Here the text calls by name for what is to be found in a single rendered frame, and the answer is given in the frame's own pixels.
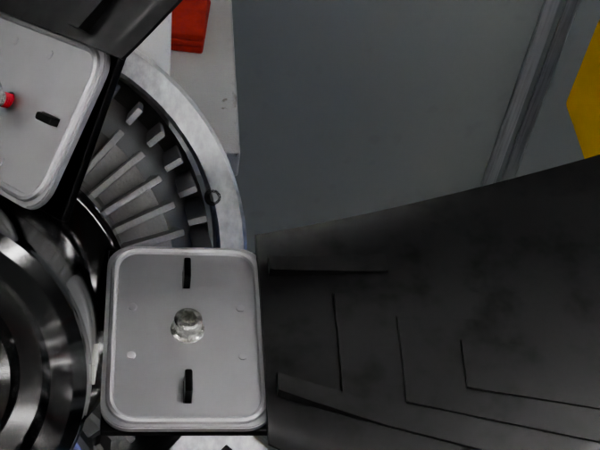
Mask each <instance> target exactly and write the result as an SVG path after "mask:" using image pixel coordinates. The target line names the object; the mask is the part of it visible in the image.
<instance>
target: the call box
mask: <svg viewBox="0 0 600 450"><path fill-rule="evenodd" d="M566 105H567V109H568V112H569V115H570V117H571V121H572V124H573V127H574V129H575V132H576V135H577V138H578V141H579V145H580V147H581V150H582V153H583V155H584V158H585V159H586V158H589V157H592V156H596V155H599V154H600V19H599V21H598V23H597V25H596V29H595V32H594V34H593V37H592V38H591V41H590V43H589V46H588V48H587V51H586V54H585V56H584V59H583V61H582V64H581V65H580V68H579V72H578V75H577V77H576V79H575V81H574V84H573V86H572V89H571V92H570V94H569V97H568V99H567V103H566Z"/></svg>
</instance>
